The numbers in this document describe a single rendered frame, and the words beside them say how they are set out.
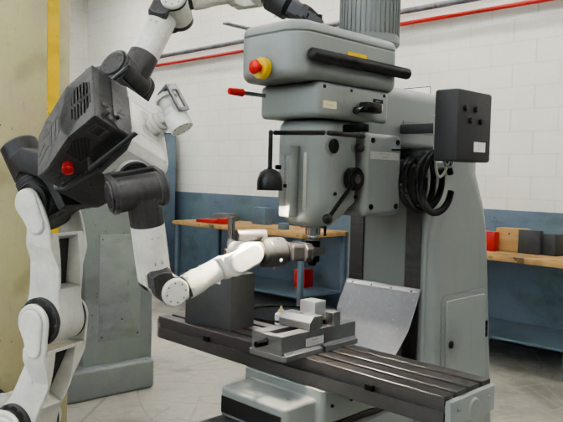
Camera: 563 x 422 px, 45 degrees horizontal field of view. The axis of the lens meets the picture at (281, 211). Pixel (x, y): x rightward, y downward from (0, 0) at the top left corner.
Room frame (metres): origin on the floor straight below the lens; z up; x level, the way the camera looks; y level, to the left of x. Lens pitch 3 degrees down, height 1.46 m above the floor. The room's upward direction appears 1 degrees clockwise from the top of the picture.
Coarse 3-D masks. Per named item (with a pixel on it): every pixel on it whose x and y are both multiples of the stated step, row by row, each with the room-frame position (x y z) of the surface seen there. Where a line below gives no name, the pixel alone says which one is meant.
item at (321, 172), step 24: (312, 120) 1.98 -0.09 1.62; (288, 144) 2.03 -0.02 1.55; (312, 144) 1.97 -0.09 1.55; (336, 144) 1.99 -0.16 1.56; (312, 168) 1.97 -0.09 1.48; (336, 168) 2.00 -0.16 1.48; (312, 192) 1.97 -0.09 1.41; (336, 192) 2.00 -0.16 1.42; (312, 216) 1.98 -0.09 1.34; (336, 216) 2.04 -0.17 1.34
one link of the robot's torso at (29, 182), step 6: (24, 180) 1.99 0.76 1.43; (30, 180) 1.99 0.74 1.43; (36, 180) 1.98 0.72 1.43; (42, 180) 1.99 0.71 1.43; (18, 186) 2.00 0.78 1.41; (24, 186) 1.99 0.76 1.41; (30, 186) 1.98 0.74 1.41; (36, 186) 1.97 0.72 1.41; (42, 186) 1.98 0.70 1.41; (42, 192) 1.96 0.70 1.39; (48, 192) 1.98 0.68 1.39; (42, 198) 1.96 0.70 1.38; (48, 198) 1.97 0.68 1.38; (48, 204) 1.97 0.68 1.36; (54, 204) 1.98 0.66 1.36; (48, 210) 1.97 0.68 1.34; (54, 210) 1.98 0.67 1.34
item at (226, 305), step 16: (208, 288) 2.30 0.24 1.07; (224, 288) 2.25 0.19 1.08; (240, 288) 2.27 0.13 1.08; (192, 304) 2.34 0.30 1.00; (208, 304) 2.30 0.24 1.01; (224, 304) 2.25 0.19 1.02; (240, 304) 2.27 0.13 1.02; (192, 320) 2.34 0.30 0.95; (208, 320) 2.30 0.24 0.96; (224, 320) 2.25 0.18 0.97; (240, 320) 2.27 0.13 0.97
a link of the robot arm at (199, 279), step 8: (208, 264) 1.89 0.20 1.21; (216, 264) 1.89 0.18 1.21; (192, 272) 1.86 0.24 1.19; (200, 272) 1.86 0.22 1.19; (208, 272) 1.87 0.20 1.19; (216, 272) 1.88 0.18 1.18; (192, 280) 1.84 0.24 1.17; (200, 280) 1.85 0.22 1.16; (208, 280) 1.87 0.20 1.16; (216, 280) 1.89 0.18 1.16; (192, 288) 1.84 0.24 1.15; (200, 288) 1.85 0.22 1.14; (192, 296) 1.86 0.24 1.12
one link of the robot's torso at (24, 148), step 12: (12, 144) 2.02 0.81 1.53; (24, 144) 2.03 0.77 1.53; (36, 144) 2.06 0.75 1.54; (12, 156) 2.00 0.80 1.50; (24, 156) 1.98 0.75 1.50; (36, 156) 1.96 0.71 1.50; (12, 168) 2.01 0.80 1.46; (24, 168) 1.98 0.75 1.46; (36, 168) 1.96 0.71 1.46; (60, 204) 1.93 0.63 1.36; (72, 204) 1.95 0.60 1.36; (48, 216) 1.97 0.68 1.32; (60, 216) 1.98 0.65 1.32
